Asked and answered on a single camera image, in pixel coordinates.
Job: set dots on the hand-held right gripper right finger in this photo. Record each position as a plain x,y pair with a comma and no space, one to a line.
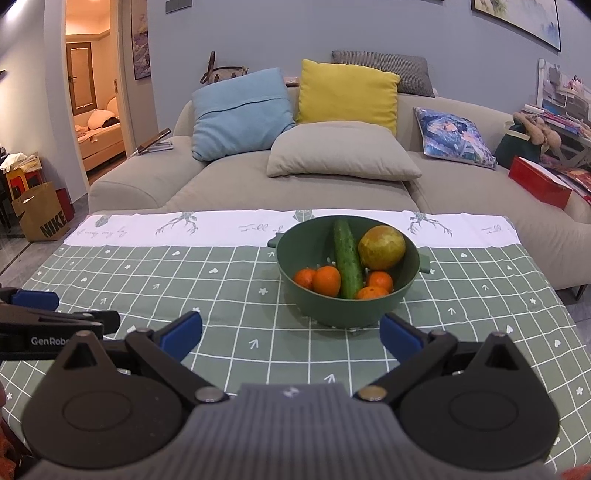
399,334

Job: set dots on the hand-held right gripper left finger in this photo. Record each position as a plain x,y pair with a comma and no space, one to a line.
182,333

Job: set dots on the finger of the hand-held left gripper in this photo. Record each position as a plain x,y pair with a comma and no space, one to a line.
92,318
37,299

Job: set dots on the orange tangerine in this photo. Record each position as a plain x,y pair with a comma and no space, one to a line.
327,280
304,278
381,280
371,293

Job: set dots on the green colander bowl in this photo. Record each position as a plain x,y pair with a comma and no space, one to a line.
341,309

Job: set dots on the yellow green pear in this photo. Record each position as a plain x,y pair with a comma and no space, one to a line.
382,248

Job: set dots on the green checked tablecloth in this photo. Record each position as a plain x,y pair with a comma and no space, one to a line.
184,277

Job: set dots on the brown paper bag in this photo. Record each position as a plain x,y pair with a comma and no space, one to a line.
44,217

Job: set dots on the green cucumber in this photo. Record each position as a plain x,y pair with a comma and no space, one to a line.
347,258

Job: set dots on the red bag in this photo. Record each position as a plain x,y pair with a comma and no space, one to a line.
64,203

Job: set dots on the red plastic stool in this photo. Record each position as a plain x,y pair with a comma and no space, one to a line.
21,182

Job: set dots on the beige sofa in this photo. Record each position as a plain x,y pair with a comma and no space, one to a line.
231,184

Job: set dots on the bed with bedding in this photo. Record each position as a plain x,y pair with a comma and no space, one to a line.
101,134

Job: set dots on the phone on stand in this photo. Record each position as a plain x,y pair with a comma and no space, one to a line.
154,142

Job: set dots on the beige pillow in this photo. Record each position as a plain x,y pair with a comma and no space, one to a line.
341,152

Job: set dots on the red box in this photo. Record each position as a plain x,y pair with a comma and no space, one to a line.
538,182

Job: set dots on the printed cartoon pillow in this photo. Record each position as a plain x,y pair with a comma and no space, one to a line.
455,136

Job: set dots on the dark green bag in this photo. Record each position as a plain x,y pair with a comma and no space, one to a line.
515,145

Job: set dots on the blue pillow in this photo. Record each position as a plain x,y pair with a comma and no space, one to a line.
240,115

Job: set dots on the wooden door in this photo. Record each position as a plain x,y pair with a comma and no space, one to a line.
81,74

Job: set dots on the yellow pillow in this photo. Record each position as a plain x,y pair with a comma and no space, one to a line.
346,94

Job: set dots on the beige plush toy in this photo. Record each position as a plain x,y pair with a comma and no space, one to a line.
538,129

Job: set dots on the beige brown handbag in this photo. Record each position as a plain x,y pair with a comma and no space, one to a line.
224,74

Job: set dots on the grey houndstooth pillow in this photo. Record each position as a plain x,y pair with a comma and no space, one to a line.
411,69

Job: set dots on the pile of books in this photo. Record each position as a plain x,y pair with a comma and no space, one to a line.
561,121

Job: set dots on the wall poster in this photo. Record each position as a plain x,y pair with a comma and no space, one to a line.
141,41

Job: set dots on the framed wall painting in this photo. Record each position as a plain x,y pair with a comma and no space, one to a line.
517,18

